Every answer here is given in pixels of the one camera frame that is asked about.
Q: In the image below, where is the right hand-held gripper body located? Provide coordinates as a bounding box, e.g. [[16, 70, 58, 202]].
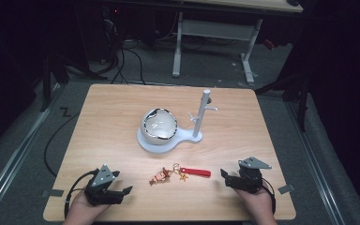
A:
[[231, 156, 273, 194]]

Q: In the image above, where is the white peg stand with base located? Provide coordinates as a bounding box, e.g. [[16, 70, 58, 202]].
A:
[[136, 89, 219, 154]]

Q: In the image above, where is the white metal desk frame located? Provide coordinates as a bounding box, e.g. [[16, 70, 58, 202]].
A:
[[172, 11, 264, 84]]

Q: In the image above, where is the black metal stand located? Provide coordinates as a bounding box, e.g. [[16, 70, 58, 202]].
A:
[[254, 69, 311, 133], [39, 51, 70, 113]]

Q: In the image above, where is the small red object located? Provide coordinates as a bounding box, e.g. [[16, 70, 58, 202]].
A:
[[262, 38, 277, 52]]

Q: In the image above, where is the grey tape strip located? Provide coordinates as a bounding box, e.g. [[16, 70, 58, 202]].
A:
[[41, 188, 65, 198], [277, 184, 296, 195]]

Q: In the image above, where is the metal floor rail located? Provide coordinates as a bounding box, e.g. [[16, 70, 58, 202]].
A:
[[284, 98, 347, 225], [0, 83, 64, 218]]

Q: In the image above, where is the light wooden desk top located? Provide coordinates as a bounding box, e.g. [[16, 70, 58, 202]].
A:
[[181, 0, 304, 14]]

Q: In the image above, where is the person's right hand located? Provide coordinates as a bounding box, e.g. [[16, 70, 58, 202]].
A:
[[233, 185, 278, 225]]

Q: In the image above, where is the bundle of black cables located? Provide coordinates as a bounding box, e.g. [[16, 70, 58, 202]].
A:
[[101, 6, 147, 86]]

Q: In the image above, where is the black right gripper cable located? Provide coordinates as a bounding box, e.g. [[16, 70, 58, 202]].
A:
[[261, 177, 277, 216]]

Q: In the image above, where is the black floor cable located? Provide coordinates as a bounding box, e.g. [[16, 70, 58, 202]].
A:
[[43, 112, 81, 178]]

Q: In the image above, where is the person's left hand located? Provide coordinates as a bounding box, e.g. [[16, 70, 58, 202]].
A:
[[63, 189, 111, 225]]

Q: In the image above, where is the cowboy doll keychain red strap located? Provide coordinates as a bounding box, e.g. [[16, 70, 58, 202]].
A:
[[148, 162, 212, 187]]

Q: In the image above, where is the white round bowl dark rim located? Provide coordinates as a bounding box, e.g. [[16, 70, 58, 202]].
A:
[[140, 107, 179, 145]]

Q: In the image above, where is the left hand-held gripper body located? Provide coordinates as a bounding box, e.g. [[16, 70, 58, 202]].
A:
[[83, 164, 124, 207]]

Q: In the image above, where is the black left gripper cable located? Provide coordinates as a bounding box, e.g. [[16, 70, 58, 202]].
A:
[[63, 168, 101, 218]]

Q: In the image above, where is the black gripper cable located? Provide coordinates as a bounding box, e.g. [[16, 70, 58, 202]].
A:
[[63, 168, 101, 218], [261, 177, 277, 216]]

